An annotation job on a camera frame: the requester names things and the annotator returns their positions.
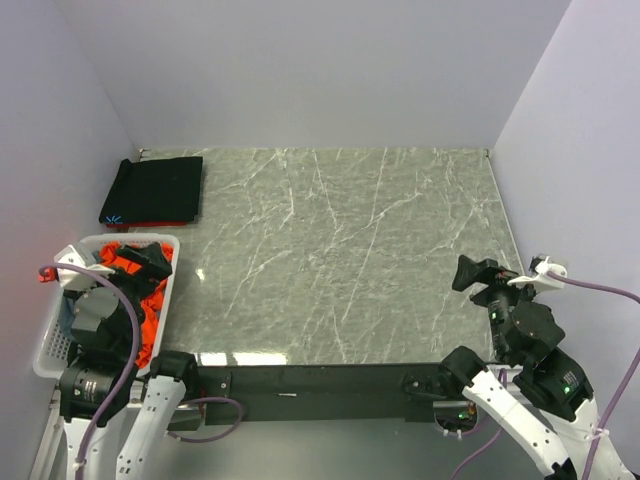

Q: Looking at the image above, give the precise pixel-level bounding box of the grey blue t shirt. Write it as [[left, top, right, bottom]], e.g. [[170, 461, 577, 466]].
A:
[[58, 297, 75, 335]]

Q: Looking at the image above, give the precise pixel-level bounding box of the orange t shirt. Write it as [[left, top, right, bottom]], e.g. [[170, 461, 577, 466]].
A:
[[99, 242, 173, 369]]

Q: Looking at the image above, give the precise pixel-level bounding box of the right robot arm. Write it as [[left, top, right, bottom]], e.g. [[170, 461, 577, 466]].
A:
[[438, 255, 639, 479]]

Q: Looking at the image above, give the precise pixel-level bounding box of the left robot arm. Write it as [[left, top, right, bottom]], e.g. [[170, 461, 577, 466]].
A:
[[49, 241, 201, 479]]

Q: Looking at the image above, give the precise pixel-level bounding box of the black t shirt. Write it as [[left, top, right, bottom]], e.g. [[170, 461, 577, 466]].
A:
[[98, 156, 203, 226]]

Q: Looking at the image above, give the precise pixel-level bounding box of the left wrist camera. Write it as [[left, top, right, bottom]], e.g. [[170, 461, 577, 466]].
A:
[[39, 243, 115, 292]]

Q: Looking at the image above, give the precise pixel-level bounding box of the folded red t shirt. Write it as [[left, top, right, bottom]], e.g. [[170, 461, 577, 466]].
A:
[[104, 220, 189, 229]]

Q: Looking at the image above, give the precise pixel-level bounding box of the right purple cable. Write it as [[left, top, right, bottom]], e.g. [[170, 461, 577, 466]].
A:
[[449, 272, 640, 480]]

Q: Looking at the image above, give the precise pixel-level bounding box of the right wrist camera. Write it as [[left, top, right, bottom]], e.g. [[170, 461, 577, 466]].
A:
[[507, 255, 568, 294]]

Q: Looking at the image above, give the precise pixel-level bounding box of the white plastic laundry basket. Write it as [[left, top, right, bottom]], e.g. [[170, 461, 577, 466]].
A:
[[33, 233, 180, 379]]

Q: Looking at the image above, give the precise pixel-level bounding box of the aluminium frame rail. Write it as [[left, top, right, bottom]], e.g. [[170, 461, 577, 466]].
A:
[[29, 389, 63, 480]]

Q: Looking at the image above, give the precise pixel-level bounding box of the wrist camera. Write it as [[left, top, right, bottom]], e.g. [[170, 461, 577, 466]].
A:
[[507, 255, 568, 294], [39, 243, 115, 292]]

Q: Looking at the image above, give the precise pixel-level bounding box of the black base beam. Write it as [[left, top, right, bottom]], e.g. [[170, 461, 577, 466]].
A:
[[199, 363, 455, 422]]

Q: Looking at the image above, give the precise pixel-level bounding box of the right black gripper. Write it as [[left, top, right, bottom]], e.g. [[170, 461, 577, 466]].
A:
[[450, 251, 543, 359]]

